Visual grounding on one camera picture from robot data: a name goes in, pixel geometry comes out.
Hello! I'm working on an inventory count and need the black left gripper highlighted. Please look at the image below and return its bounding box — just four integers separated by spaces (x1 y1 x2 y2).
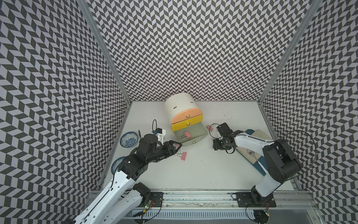
146 139 182 163

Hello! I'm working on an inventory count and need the pink binder clip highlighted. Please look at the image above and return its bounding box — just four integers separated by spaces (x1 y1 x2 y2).
206 125 213 132
176 152 187 161
180 131 191 139

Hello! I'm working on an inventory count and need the green bottom drawer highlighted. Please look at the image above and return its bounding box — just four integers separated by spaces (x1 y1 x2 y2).
174 122 208 147

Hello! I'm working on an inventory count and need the yellow drawer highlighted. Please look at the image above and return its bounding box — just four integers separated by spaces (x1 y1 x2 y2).
171 114 203 132

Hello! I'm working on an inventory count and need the orange top drawer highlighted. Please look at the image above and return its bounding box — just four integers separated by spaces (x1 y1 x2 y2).
171 108 202 124

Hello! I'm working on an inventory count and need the white round drawer cabinet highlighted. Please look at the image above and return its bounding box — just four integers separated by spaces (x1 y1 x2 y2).
165 92 200 125

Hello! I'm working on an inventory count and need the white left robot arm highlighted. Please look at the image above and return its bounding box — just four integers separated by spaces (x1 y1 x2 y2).
66 134 182 224

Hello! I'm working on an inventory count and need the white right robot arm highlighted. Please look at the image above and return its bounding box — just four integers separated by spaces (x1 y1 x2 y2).
213 123 303 207

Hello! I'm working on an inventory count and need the metal spoon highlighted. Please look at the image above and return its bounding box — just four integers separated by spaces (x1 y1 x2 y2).
247 149 255 156

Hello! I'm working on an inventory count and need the beige cloth napkin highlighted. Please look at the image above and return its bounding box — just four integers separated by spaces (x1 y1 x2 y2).
235 129 274 169

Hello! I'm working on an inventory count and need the blue patterned bowl far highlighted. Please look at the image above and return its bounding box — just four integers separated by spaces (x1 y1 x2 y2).
119 132 139 148

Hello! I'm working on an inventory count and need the blue patterned bowl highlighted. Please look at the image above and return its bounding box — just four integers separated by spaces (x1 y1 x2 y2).
111 156 125 175
119 132 139 148

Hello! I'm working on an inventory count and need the blue patterned bowl near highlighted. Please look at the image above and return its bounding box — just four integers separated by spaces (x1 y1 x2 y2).
111 156 125 175

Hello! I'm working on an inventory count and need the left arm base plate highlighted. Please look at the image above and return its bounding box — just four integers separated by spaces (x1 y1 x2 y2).
139 191 164 208

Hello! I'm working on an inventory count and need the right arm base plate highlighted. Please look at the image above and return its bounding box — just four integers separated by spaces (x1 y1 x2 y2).
234 192 277 208

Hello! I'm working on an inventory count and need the aluminium front rail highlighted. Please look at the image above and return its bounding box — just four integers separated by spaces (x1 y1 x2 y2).
83 189 317 210

